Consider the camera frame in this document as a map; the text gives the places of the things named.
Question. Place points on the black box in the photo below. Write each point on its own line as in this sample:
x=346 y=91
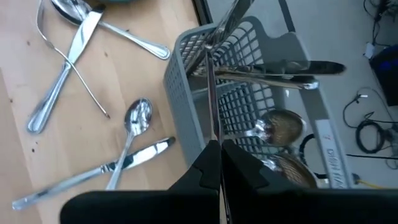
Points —
x=385 y=77

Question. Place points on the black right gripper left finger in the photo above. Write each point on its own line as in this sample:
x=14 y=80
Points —
x=211 y=174

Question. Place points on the grey plastic cutlery basket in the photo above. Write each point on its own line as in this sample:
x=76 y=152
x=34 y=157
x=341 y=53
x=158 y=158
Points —
x=183 y=102

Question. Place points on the silver fork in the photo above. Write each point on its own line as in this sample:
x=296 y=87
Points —
x=90 y=92

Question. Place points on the small white object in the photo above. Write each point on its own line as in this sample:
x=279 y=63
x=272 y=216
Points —
x=370 y=51

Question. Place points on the silver knife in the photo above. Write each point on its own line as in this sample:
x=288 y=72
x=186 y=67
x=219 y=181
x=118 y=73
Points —
x=46 y=105
x=213 y=102
x=308 y=84
x=146 y=154
x=230 y=21

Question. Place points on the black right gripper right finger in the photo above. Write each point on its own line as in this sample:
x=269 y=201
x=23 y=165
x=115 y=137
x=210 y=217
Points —
x=242 y=186

